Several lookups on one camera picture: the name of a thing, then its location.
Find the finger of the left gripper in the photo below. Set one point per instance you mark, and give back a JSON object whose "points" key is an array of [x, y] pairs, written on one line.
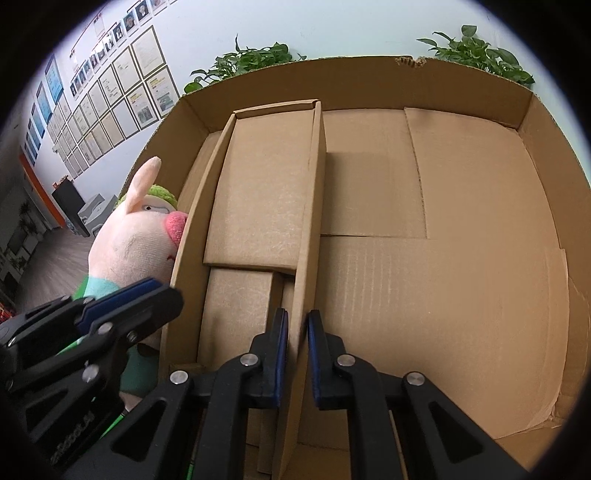
{"points": [[64, 319], [120, 332]]}

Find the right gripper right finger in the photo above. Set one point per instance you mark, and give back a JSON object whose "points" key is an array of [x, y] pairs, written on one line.
{"points": [[400, 427]]}

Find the framed certificates on wall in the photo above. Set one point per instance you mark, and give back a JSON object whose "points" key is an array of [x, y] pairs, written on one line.
{"points": [[122, 88]]}

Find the left potted green plant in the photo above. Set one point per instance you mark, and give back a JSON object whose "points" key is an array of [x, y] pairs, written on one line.
{"points": [[239, 61]]}

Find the large shallow cardboard tray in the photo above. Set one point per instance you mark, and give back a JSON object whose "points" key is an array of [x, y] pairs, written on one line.
{"points": [[455, 242]]}

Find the narrow cardboard box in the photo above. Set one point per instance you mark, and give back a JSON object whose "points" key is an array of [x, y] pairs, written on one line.
{"points": [[253, 197]]}

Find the potted green plant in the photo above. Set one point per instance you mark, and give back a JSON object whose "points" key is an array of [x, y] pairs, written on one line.
{"points": [[473, 51], [239, 61]]}

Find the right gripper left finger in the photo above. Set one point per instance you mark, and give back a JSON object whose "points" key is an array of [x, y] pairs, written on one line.
{"points": [[194, 426]]}

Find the right potted green plant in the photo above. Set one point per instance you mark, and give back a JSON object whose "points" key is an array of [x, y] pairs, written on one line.
{"points": [[473, 51]]}

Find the black cabinet in background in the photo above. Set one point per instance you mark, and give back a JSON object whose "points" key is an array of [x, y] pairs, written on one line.
{"points": [[70, 202]]}

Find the pink pig plush toy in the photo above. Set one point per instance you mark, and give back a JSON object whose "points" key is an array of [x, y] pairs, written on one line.
{"points": [[140, 238]]}

